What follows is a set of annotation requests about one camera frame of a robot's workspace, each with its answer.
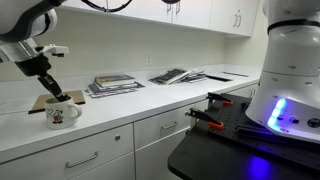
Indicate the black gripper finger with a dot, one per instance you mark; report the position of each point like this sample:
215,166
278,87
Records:
41,79
53,87

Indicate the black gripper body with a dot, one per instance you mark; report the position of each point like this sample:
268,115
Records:
35,66

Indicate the white cartoon ceramic mug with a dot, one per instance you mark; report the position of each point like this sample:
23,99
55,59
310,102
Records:
61,115

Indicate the black orange pen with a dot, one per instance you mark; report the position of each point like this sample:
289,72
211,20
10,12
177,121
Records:
65,98

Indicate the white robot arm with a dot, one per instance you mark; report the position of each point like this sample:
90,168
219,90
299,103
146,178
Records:
287,98

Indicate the thin flat strip on counter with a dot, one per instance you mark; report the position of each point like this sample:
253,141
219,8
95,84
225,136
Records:
235,74

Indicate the brown cardboard notebook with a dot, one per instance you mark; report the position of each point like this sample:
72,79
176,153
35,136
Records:
39,105

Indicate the stack of books and magazines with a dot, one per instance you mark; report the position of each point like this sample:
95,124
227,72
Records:
113,85

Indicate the left white drawer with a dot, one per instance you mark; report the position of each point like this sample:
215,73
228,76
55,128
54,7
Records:
104,156

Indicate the white drawer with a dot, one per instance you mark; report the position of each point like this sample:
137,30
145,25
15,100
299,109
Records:
246,91
160,126
104,156

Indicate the middle white drawer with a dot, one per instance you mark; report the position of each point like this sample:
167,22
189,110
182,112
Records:
160,126

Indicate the spread pile of magazines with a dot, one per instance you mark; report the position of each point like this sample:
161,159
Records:
179,75

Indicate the near black orange clamp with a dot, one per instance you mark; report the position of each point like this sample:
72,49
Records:
198,114

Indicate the black orange clamp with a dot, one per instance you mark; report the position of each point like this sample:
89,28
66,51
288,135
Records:
217,97
198,114

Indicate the black flat tray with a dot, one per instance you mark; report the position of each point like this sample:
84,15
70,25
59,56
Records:
218,78

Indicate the far black orange clamp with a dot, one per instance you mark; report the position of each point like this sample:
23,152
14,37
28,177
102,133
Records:
217,97

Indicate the black robot cart table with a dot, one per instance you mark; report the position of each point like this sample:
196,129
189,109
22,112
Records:
201,156

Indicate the black perforated mounting board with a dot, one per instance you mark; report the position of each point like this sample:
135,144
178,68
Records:
239,129

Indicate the right white drawer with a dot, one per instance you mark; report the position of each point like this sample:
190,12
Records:
246,91

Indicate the white upper cabinets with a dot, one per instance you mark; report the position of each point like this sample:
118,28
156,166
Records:
233,17

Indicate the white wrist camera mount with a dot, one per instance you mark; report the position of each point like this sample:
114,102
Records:
58,51

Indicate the white wall outlet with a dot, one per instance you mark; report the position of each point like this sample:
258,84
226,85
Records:
148,60

